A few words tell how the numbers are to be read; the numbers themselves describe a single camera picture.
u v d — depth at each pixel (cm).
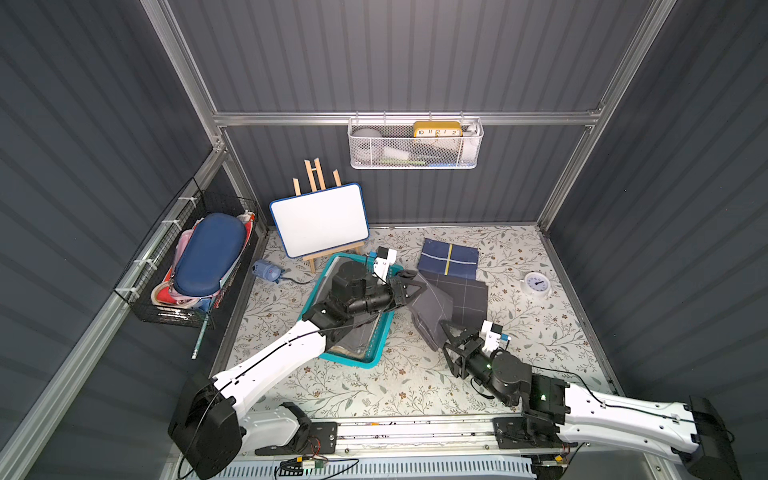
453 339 65
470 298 97
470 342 64
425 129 87
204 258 68
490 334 68
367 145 83
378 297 62
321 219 94
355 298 58
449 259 108
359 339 86
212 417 39
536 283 99
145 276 62
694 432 45
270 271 102
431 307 71
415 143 90
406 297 65
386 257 67
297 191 93
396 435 76
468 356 62
